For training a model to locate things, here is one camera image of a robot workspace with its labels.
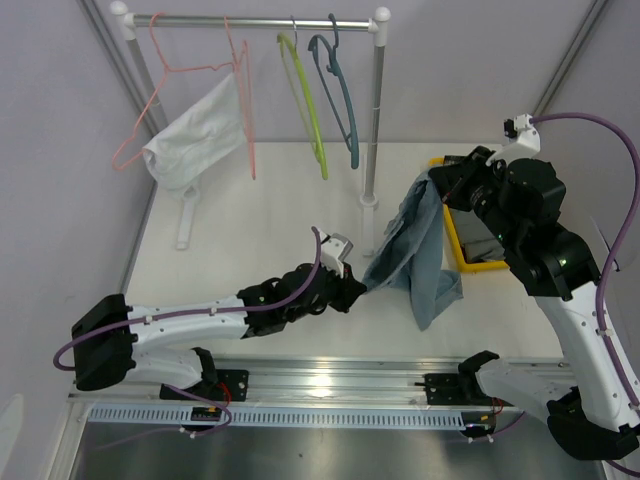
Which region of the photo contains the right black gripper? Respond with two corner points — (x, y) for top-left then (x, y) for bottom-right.
(431, 146), (523, 251)

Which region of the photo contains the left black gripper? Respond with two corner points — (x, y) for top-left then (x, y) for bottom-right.
(286, 258), (366, 324)

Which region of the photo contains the light blue denim garment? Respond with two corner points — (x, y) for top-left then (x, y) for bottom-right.
(362, 171), (463, 331)

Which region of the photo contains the white skirt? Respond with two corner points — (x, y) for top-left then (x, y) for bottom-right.
(142, 74), (246, 197)

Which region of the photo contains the pink wire hanger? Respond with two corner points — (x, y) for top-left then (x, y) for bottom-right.
(224, 17), (257, 180)
(112, 12), (233, 172)

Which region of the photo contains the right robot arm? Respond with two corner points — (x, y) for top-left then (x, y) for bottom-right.
(428, 147), (639, 462)

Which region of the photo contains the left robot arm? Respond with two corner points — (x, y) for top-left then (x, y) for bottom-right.
(71, 263), (367, 400)

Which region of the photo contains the blue-grey plastic hanger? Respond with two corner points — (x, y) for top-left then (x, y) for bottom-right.
(307, 12), (360, 170)

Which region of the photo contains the lime green hanger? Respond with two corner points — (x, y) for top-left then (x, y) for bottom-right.
(276, 31), (329, 180)

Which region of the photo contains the grey folded garment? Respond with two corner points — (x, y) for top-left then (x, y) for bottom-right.
(450, 210), (504, 264)

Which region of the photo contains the yellow plastic bin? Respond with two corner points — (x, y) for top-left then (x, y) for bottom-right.
(428, 155), (509, 274)

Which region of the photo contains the white clothes rack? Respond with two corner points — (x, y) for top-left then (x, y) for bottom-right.
(110, 1), (391, 257)

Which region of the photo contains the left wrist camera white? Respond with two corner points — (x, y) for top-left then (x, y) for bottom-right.
(319, 230), (353, 278)

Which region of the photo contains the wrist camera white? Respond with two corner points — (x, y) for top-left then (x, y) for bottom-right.
(485, 114), (541, 166)
(319, 230), (353, 278)

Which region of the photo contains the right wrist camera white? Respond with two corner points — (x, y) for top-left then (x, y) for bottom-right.
(485, 114), (541, 166)

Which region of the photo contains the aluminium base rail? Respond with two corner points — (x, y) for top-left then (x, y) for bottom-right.
(67, 352), (571, 407)

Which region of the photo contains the right black mount plate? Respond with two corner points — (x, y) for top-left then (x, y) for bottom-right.
(414, 373), (485, 406)

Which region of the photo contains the black mount plate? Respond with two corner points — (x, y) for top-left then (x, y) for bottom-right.
(159, 369), (250, 402)
(414, 373), (485, 406)

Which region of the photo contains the left black mount plate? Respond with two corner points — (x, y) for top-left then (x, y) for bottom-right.
(159, 369), (250, 402)

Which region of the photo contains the perforated cable tray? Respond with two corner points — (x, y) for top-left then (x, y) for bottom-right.
(88, 404), (465, 431)

